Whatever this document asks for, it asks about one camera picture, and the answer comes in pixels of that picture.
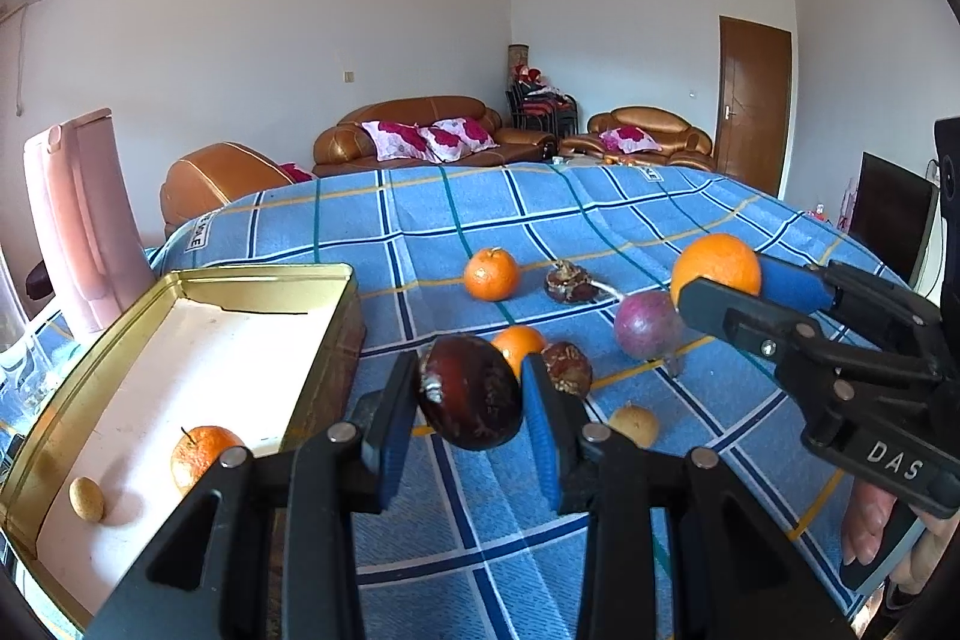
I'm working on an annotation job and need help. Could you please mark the blue plaid tablecloth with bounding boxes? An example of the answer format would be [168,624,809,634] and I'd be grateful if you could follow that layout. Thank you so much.
[0,161,925,640]

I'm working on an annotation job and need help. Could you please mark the wrinkled brown passion fruit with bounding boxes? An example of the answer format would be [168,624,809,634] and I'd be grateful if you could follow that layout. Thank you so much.
[540,341,594,398]

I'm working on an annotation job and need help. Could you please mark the brown leather three-seat sofa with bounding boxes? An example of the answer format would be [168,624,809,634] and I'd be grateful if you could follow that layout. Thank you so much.
[313,96,558,177]

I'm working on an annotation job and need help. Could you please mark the floral pillow right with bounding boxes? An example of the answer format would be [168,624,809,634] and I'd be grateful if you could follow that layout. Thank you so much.
[420,117,496,164]

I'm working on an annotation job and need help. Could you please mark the clear glass water bottle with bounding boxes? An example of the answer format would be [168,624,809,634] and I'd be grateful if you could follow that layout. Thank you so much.
[0,262,49,432]

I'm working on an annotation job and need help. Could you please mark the gold metal tin tray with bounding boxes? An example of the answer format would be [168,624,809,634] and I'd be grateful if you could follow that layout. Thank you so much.
[2,263,364,629]

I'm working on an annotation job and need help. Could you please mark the black television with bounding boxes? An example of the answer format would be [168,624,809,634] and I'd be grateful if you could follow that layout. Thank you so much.
[850,152,939,286]

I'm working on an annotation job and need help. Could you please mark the floral pillow left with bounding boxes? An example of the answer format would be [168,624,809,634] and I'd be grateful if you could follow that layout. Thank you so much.
[361,120,438,163]

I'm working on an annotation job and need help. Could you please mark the orange tangerine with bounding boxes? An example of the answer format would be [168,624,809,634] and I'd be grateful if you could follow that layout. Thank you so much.
[462,247,521,302]
[491,325,547,377]
[169,425,242,495]
[670,234,761,305]

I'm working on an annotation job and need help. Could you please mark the stacked chairs with red items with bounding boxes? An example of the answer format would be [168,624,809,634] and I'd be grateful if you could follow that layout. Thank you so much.
[506,64,579,138]

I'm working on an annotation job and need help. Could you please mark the brown leather armchair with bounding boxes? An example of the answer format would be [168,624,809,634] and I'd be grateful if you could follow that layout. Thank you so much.
[558,106,716,172]

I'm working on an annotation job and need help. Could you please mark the pink electric kettle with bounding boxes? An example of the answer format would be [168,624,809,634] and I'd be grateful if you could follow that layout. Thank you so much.
[23,107,155,341]

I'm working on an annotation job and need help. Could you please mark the brown dried fruit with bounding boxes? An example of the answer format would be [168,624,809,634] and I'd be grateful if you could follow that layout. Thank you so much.
[544,260,599,304]

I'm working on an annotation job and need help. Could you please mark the floral pillow on armchair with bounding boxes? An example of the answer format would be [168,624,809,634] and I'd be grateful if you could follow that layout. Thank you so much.
[599,125,662,154]

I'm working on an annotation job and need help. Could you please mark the near brown leather chair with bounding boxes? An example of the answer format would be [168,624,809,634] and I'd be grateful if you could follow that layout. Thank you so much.
[160,142,313,237]

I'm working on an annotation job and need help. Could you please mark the dark glossy passion fruit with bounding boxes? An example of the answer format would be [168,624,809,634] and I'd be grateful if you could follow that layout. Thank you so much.
[418,335,524,452]

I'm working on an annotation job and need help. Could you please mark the right hand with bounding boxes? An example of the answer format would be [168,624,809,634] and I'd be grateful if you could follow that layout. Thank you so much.
[841,479,958,594]

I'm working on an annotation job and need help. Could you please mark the small yellow fruit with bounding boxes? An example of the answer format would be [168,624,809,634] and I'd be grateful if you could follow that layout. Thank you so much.
[607,404,661,448]
[68,476,106,525]

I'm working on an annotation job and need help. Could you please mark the brown wooden door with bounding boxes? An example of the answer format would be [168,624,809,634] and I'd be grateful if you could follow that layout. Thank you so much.
[716,16,793,195]

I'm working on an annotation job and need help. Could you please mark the purple round radish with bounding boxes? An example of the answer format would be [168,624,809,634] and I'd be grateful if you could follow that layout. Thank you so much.
[613,291,686,377]

